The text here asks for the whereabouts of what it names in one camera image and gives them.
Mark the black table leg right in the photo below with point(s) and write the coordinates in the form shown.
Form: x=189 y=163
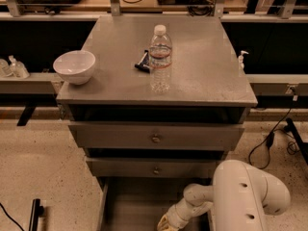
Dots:
x=303 y=146

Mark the black stand foot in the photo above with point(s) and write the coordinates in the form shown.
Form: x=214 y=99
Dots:
x=36 y=212

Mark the clear plastic water bottle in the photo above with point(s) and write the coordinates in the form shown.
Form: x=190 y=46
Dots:
x=160 y=60

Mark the grey drawer cabinet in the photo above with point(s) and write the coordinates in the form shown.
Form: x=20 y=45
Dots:
x=207 y=84

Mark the grey middle drawer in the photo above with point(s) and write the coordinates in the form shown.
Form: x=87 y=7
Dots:
x=121 y=167

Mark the grey bottom drawer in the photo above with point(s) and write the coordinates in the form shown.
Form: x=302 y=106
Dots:
x=136 y=203

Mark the black and white razor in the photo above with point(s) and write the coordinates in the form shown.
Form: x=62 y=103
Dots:
x=143 y=64

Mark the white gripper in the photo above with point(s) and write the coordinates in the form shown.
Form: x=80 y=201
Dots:
x=175 y=214

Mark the clear bottle at left edge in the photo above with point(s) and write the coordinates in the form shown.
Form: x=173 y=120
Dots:
x=5 y=69

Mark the small white pump bottle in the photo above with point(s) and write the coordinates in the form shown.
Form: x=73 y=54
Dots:
x=241 y=58

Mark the white bowl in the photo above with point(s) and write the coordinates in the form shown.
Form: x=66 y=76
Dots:
x=75 y=67

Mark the grey top drawer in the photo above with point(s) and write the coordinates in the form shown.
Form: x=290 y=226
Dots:
x=156 y=135

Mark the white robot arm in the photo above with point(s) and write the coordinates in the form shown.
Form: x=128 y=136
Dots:
x=241 y=197

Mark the clear sanitizer bottle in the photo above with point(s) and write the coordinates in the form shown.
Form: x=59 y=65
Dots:
x=18 y=68

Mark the grey drawer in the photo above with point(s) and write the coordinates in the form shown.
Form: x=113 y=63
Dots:
x=136 y=203
x=121 y=167
x=156 y=135

